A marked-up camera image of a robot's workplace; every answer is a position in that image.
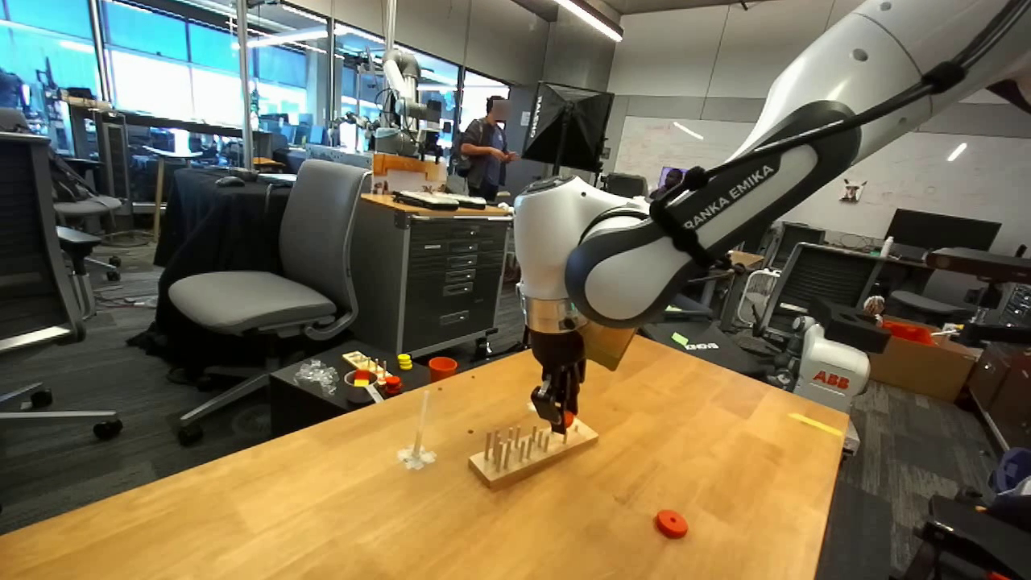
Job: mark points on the clear plastic bag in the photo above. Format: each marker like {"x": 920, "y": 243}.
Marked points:
{"x": 316, "y": 374}

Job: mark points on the wide black monitor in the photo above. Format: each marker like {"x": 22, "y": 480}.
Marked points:
{"x": 945, "y": 230}

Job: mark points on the tan wrist camera mount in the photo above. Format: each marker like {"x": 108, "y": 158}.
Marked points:
{"x": 610, "y": 346}

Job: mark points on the standing person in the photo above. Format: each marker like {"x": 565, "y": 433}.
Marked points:
{"x": 484, "y": 145}

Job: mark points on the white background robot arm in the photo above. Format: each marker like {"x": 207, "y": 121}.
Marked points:
{"x": 401, "y": 82}

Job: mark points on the monitor with purple screen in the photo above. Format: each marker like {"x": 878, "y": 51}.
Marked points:
{"x": 672, "y": 178}

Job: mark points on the blue bin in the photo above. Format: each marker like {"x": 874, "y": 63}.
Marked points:
{"x": 1015, "y": 487}

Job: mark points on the wooden crate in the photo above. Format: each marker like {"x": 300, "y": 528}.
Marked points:
{"x": 408, "y": 171}

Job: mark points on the wooden platform with pegs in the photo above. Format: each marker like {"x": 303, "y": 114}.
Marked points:
{"x": 535, "y": 466}

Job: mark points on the small clear glass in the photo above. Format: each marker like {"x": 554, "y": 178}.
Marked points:
{"x": 418, "y": 458}

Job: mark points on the grey drawer cabinet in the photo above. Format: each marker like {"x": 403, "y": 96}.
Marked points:
{"x": 428, "y": 276}

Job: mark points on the yellow tape strip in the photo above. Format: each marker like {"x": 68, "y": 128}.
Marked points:
{"x": 815, "y": 422}

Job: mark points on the green tape strip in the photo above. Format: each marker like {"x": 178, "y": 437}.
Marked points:
{"x": 698, "y": 342}

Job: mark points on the orange hoop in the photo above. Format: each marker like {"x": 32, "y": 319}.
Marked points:
{"x": 567, "y": 420}
{"x": 672, "y": 522}

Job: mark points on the long ceiling light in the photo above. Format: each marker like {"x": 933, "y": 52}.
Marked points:
{"x": 587, "y": 22}

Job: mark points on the grey background chair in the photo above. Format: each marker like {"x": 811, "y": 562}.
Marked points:
{"x": 86, "y": 221}

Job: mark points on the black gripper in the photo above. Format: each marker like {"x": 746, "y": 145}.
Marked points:
{"x": 559, "y": 358}

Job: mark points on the cardboard box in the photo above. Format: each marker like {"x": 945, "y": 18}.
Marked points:
{"x": 922, "y": 373}

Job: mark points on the tan wooden strip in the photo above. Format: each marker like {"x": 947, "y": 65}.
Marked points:
{"x": 364, "y": 361}

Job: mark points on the low black table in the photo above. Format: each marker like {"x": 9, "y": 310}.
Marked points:
{"x": 322, "y": 403}

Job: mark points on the black office chair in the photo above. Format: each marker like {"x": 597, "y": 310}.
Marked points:
{"x": 27, "y": 238}

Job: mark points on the white ABB robot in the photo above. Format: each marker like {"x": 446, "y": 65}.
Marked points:
{"x": 828, "y": 373}

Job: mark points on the orange item on box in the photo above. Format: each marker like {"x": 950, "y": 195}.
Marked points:
{"x": 910, "y": 331}

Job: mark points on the white papers stack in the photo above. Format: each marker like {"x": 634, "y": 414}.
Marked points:
{"x": 428, "y": 198}

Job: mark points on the black softbox light on stand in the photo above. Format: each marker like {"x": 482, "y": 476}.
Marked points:
{"x": 567, "y": 131}

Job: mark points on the orange cup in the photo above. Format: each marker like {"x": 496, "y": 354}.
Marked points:
{"x": 443, "y": 369}

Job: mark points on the red toy piece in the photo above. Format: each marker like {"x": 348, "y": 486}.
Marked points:
{"x": 392, "y": 386}

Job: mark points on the black tilted monitor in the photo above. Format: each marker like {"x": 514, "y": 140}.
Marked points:
{"x": 831, "y": 277}

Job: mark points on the grey office chair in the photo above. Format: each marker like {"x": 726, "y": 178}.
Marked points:
{"x": 322, "y": 228}

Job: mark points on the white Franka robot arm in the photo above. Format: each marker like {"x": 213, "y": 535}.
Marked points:
{"x": 622, "y": 268}

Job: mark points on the yellow block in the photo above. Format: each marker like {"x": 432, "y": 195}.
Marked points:
{"x": 403, "y": 361}

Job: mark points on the long wooden desk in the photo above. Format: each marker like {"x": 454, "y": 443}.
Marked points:
{"x": 742, "y": 259}

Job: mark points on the table under black cloth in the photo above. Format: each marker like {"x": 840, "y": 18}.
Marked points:
{"x": 213, "y": 238}

